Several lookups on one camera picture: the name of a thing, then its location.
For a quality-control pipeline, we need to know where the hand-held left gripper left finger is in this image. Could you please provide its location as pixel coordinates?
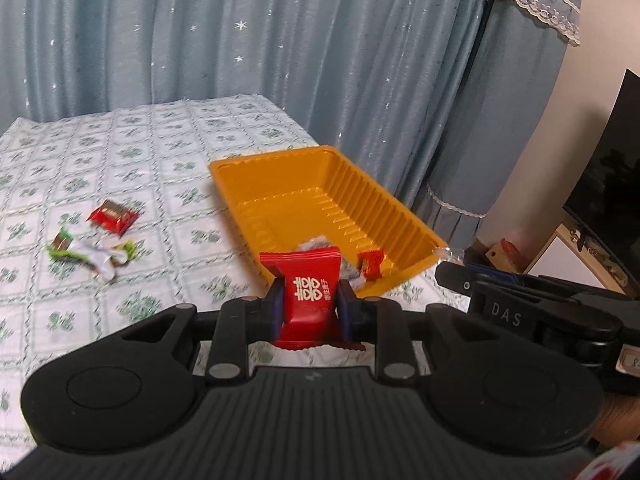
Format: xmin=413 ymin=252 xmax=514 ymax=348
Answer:
xmin=107 ymin=280 xmax=287 ymax=387

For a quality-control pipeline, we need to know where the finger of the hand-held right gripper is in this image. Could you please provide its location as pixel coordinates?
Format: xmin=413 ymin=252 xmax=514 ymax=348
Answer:
xmin=465 ymin=260 xmax=627 ymax=304
xmin=434 ymin=261 xmax=482 ymax=306

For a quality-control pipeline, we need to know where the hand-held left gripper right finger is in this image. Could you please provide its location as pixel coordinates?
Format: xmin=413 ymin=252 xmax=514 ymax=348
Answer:
xmin=339 ymin=280 xmax=506 ymax=386

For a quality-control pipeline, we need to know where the red candy packet white print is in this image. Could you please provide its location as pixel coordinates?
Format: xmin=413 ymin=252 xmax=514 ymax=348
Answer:
xmin=259 ymin=249 xmax=363 ymax=351

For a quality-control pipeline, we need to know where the small red candy packet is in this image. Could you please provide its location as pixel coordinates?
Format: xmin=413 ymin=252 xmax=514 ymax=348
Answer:
xmin=357 ymin=251 xmax=387 ymax=281

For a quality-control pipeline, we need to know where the clear long snack packet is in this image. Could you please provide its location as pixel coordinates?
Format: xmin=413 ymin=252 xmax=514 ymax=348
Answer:
xmin=295 ymin=236 xmax=362 ymax=291

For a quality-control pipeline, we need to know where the orange plastic tray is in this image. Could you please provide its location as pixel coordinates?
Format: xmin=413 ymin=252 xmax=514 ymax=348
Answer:
xmin=208 ymin=145 xmax=449 ymax=300

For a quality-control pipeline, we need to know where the white green candy wrapper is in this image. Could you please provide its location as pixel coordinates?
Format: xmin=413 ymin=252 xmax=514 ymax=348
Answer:
xmin=75 ymin=239 xmax=138 ymax=281

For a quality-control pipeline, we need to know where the red candy packet brown label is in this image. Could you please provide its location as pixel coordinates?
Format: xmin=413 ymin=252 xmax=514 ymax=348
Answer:
xmin=86 ymin=199 xmax=140 ymax=236

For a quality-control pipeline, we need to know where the person's right forearm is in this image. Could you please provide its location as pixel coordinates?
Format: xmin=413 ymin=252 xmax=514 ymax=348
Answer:
xmin=597 ymin=391 xmax=640 ymax=448

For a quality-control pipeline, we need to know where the small wooden box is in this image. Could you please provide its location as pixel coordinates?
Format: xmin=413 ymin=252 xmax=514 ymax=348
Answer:
xmin=482 ymin=240 xmax=526 ymax=274

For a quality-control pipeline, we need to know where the wooden cabinet white panel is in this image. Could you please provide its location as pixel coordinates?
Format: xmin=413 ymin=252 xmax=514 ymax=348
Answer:
xmin=525 ymin=222 xmax=628 ymax=295

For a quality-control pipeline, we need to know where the black television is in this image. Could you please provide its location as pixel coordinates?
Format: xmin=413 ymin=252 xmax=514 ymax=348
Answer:
xmin=562 ymin=69 xmax=640 ymax=288

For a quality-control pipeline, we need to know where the red white cloth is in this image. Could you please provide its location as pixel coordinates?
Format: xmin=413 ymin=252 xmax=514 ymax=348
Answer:
xmin=580 ymin=441 xmax=640 ymax=480

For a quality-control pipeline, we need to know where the blue lace-trimmed curtain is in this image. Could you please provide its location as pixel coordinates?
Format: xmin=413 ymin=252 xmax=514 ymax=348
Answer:
xmin=410 ymin=0 xmax=583 ymax=251

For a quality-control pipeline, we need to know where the floral tablecloth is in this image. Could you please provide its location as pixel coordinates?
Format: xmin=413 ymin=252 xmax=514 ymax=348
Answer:
xmin=0 ymin=94 xmax=471 ymax=441

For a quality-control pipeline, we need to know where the blue star curtain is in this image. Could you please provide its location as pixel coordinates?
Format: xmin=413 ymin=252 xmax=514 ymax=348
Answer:
xmin=0 ymin=0 xmax=506 ymax=241

